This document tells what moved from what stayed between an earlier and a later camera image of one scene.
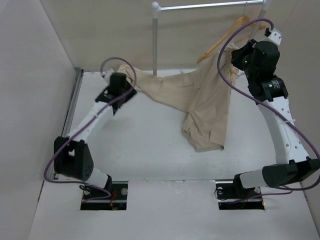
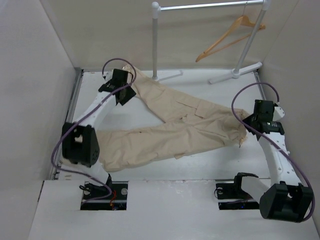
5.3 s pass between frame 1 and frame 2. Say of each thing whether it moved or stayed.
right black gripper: moved
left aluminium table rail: stayed
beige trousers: moved
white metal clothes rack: stayed
